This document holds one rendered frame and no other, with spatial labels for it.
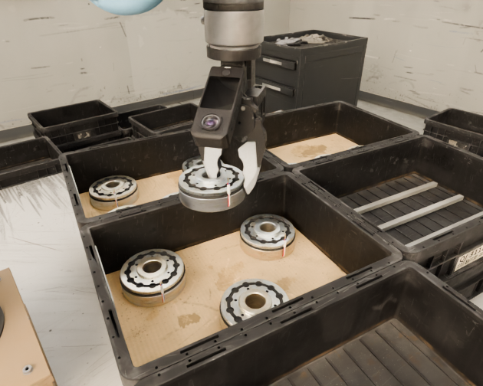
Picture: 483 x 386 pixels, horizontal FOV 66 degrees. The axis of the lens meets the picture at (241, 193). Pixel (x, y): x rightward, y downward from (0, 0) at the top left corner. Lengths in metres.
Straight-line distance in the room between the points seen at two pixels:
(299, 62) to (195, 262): 1.65
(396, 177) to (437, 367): 0.52
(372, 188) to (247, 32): 0.56
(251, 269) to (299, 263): 0.09
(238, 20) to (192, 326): 0.42
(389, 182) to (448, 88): 3.08
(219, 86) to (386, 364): 0.42
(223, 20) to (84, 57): 3.34
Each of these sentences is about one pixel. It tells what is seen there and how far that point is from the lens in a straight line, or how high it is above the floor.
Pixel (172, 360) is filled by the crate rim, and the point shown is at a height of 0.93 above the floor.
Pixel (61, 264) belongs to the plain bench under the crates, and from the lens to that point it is 0.95.
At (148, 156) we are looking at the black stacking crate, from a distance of 0.94.
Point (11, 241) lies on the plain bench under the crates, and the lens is 1.09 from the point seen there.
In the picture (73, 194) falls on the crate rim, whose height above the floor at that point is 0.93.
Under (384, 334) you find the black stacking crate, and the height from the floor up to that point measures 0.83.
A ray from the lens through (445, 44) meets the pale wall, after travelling 4.00.
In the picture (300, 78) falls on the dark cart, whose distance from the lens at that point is 2.20.
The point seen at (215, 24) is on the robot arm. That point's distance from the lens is 0.49.
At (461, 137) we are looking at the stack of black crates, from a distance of 2.17.
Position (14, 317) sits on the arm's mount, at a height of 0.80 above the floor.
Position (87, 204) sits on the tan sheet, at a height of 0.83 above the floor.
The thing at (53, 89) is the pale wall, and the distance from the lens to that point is 3.76.
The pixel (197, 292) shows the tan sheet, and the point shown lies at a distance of 0.63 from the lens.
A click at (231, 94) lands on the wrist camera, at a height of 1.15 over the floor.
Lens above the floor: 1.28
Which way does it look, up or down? 31 degrees down
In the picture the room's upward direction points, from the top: straight up
